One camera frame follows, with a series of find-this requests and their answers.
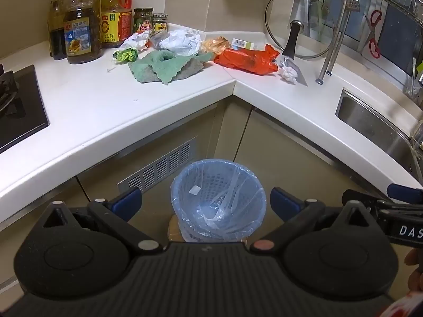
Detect red plastic bag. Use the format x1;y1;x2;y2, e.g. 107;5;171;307
214;44;281;75

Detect large glass sauce jar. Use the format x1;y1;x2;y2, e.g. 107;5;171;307
133;8;154;34

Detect grey dish cloth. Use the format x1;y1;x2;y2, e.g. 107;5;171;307
172;52;214;82

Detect dark sauce bottle yellow cap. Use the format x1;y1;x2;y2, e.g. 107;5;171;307
49;0;68;61

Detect large dark oil bottle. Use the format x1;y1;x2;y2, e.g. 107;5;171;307
63;0;102;64

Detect black gas stove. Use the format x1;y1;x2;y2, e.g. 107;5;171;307
0;64;50;154

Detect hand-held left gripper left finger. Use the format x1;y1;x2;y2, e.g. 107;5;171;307
42;188;163;255

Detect metal dish rack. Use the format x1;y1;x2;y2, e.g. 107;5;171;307
315;0;423;85

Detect silver foil pouch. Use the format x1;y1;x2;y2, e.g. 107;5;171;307
281;56;309;87

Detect small crumpled white tissue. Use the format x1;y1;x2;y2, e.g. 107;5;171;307
279;65;298;84

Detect blue lined waste bin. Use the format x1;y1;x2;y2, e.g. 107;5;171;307
170;159;268;242

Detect metal vent grille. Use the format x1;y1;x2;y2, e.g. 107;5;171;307
117;136;199;194

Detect white paper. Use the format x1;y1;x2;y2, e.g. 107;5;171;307
120;32;151;51

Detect red scissors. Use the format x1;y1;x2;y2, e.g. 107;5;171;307
361;9;384;59

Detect green dish cloth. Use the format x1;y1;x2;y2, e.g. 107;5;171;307
128;49;191;85

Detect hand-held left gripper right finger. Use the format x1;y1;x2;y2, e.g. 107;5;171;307
249;188;376;255

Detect person's right hand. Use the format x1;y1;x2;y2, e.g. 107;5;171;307
404;247;423;291

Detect clear utensil holder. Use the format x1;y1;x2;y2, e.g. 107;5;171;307
402;57;423;101

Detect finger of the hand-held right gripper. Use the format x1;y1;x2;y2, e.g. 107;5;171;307
387;184;423;203
341;190;423;217

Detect glass pot lid black handle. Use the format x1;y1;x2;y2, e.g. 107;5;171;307
264;0;338;61

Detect yellow oil bottle orange handle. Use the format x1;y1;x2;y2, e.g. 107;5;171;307
99;0;134;49

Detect steel sink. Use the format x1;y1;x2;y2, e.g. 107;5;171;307
335;87;423;183

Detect green leafy scrap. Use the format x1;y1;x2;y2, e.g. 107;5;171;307
113;48;139;63

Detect small glass sauce jar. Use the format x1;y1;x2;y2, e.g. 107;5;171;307
151;13;169;34

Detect white green medicine box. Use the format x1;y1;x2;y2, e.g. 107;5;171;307
231;38;255;50

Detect orange plastic wrapper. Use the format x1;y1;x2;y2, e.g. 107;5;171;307
200;36;232;55

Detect beige base cabinet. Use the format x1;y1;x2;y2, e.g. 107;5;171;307
0;94;423;304

